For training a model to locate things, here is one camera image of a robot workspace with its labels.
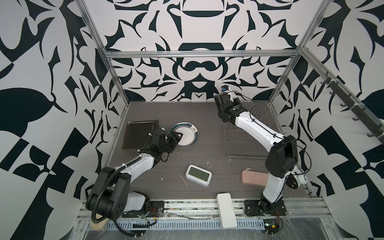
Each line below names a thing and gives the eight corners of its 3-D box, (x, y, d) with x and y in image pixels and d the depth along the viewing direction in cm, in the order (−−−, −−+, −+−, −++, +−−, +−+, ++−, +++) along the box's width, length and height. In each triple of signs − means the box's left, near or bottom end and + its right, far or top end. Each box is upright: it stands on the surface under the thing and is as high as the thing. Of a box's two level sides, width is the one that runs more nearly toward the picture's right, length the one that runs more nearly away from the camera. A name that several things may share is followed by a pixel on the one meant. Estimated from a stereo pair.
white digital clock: (184, 178, 86) (183, 175, 82) (189, 165, 90) (189, 162, 87) (208, 189, 82) (208, 186, 79) (212, 175, 87) (213, 172, 83)
